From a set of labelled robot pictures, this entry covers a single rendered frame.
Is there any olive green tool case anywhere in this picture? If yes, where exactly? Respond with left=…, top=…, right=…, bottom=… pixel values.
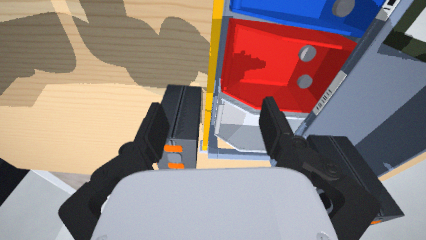
left=383, top=0, right=426, bottom=63

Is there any yellow bar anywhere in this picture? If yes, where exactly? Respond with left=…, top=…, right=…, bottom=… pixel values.
left=202, top=0, right=224, bottom=150

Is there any grey metal disc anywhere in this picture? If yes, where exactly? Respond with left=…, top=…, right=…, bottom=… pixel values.
left=298, top=45, right=316, bottom=62
left=297, top=74, right=313, bottom=89
left=332, top=0, right=355, bottom=17

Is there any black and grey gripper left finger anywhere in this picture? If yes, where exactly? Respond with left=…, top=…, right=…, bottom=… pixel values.
left=58, top=102, right=170, bottom=240

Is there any grey open bin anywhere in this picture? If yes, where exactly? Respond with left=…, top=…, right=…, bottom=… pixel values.
left=214, top=88, right=309, bottom=152

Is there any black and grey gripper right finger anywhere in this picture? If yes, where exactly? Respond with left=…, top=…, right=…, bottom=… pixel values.
left=258, top=96, right=381, bottom=240

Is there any red bin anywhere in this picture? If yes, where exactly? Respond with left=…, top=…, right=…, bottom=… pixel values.
left=221, top=18, right=358, bottom=113

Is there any blue open bin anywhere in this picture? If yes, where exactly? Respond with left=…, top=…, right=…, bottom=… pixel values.
left=232, top=0, right=386, bottom=38

